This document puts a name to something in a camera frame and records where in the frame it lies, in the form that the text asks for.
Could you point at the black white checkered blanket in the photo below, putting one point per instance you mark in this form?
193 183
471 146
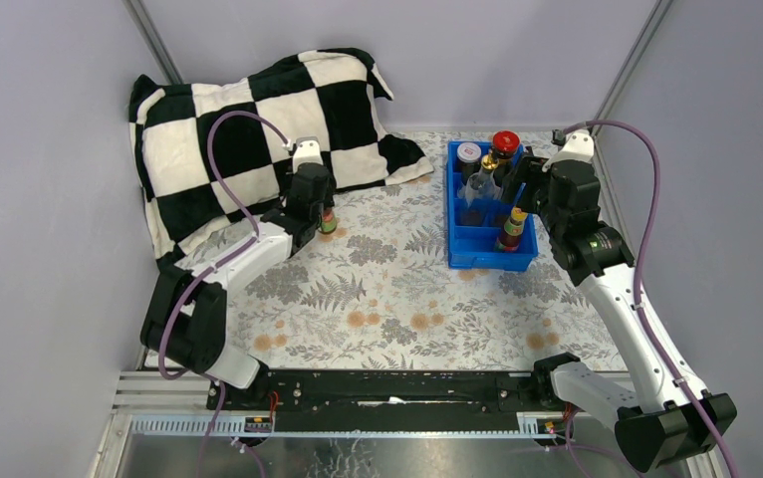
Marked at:
207 155

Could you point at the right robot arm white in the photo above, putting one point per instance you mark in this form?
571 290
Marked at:
669 414

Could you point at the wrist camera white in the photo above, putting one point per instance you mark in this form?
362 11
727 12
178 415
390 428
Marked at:
305 150
579 146

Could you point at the floral tablecloth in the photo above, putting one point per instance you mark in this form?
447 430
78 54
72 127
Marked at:
379 293

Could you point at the white lid brown sauce jar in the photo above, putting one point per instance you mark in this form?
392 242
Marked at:
468 158

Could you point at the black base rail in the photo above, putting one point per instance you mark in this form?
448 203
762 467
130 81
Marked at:
398 401

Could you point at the yellow cap sauce bottle front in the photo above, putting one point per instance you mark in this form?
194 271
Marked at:
329 222

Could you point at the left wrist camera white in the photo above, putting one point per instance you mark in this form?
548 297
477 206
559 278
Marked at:
305 150

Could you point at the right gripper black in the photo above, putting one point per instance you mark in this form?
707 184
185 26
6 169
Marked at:
529 167

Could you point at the yellow cap sauce bottle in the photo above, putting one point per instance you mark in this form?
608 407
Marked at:
510 236
329 222

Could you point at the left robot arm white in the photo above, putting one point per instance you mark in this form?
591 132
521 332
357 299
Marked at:
187 321

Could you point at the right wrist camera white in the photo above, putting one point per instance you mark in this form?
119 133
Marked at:
579 146

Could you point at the blue plastic divided bin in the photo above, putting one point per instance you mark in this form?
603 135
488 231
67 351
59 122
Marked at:
472 230

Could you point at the glass oil bottle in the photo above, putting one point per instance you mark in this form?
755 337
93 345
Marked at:
480 185

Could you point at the red lid chili sauce jar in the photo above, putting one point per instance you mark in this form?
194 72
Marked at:
504 146

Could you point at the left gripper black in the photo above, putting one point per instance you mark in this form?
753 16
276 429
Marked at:
328 201

